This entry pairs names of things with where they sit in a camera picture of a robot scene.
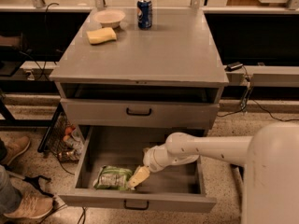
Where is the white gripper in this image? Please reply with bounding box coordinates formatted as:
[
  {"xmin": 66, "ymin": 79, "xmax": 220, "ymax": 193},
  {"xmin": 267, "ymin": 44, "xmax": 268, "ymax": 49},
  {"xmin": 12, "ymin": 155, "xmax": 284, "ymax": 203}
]
[{"xmin": 128, "ymin": 145, "xmax": 175, "ymax": 189}]

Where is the green jalapeno chip bag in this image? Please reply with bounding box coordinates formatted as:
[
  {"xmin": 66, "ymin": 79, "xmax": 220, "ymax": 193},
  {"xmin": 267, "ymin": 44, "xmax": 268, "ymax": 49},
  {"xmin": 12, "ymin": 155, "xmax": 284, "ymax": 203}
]
[{"xmin": 93, "ymin": 165, "xmax": 133, "ymax": 190}]

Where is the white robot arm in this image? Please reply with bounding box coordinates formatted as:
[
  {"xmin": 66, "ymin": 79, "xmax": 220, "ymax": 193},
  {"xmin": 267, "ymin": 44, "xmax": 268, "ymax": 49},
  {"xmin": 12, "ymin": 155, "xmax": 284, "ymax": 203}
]
[{"xmin": 128, "ymin": 122, "xmax": 299, "ymax": 224}]

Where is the open grey bottom drawer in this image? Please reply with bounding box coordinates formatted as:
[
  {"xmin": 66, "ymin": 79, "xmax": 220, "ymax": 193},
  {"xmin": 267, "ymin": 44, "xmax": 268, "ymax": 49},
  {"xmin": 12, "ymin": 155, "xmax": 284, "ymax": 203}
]
[{"xmin": 59, "ymin": 126, "xmax": 216, "ymax": 213}]

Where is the closed grey middle drawer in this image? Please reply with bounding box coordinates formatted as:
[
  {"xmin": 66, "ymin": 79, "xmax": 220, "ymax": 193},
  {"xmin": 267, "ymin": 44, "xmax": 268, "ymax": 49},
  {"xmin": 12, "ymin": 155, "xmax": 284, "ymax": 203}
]
[{"xmin": 61, "ymin": 99, "xmax": 219, "ymax": 130}]

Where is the grey drawer cabinet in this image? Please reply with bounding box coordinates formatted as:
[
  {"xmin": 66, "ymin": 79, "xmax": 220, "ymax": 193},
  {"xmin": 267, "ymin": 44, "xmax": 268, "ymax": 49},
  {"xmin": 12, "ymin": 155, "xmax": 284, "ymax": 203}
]
[{"xmin": 50, "ymin": 8, "xmax": 228, "ymax": 138}]

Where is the black grabber tool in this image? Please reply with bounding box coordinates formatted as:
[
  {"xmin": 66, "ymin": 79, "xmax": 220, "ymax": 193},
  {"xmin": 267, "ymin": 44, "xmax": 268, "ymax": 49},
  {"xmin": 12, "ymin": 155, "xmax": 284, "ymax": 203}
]
[{"xmin": 7, "ymin": 171, "xmax": 54, "ymax": 198}]

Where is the tan shoe near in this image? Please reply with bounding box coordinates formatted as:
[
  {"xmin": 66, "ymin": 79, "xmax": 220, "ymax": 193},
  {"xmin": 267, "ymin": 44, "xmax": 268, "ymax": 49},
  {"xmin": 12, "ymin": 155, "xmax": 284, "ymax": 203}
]
[{"xmin": 4, "ymin": 193, "xmax": 53, "ymax": 219}]

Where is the tan shoe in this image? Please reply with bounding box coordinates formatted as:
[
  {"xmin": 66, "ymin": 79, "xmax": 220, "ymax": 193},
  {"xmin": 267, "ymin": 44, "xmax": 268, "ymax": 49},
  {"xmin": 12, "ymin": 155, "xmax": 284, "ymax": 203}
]
[
  {"xmin": 4, "ymin": 193, "xmax": 53, "ymax": 219},
  {"xmin": 0, "ymin": 136, "xmax": 31, "ymax": 165}
]

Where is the tan shoe far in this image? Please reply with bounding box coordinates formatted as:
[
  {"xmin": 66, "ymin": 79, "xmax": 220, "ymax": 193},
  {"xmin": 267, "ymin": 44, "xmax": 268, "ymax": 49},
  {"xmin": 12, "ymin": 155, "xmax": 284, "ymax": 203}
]
[{"xmin": 0, "ymin": 136, "xmax": 31, "ymax": 165}]

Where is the jeans leg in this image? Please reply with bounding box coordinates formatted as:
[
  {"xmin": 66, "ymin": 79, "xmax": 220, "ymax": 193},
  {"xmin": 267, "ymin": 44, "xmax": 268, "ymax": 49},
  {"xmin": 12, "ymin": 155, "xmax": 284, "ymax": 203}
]
[{"xmin": 0, "ymin": 166, "xmax": 22, "ymax": 214}]

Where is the black power adapter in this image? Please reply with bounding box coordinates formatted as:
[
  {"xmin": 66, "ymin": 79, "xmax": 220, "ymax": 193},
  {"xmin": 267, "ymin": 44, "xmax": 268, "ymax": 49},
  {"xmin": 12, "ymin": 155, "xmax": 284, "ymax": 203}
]
[{"xmin": 225, "ymin": 62, "xmax": 243, "ymax": 72}]

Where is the yellow sponge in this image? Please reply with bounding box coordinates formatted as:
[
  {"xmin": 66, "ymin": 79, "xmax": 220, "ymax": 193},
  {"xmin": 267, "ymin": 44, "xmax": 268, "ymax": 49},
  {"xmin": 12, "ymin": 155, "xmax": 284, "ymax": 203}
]
[{"xmin": 86, "ymin": 27, "xmax": 117, "ymax": 45}]

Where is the white paper bowl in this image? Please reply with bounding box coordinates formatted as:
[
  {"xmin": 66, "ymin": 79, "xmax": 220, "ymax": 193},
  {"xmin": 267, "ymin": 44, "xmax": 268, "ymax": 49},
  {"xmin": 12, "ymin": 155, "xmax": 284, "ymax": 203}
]
[{"xmin": 93, "ymin": 9, "xmax": 125, "ymax": 28}]

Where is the blue pepsi can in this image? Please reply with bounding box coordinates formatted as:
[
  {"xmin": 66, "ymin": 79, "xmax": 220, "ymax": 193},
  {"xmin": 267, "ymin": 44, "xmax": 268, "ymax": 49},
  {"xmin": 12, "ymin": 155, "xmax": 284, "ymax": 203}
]
[{"xmin": 136, "ymin": 0, "xmax": 152, "ymax": 29}]

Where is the wire basket with items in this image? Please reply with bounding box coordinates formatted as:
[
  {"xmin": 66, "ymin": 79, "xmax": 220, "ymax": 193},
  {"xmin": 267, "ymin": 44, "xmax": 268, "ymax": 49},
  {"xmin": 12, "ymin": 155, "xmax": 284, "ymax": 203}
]
[{"xmin": 47, "ymin": 114, "xmax": 83, "ymax": 162}]

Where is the black table frame left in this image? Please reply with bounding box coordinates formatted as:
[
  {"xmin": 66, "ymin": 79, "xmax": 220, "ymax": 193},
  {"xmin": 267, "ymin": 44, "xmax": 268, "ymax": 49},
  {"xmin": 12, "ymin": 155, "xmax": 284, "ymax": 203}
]
[{"xmin": 0, "ymin": 93, "xmax": 63, "ymax": 153}]

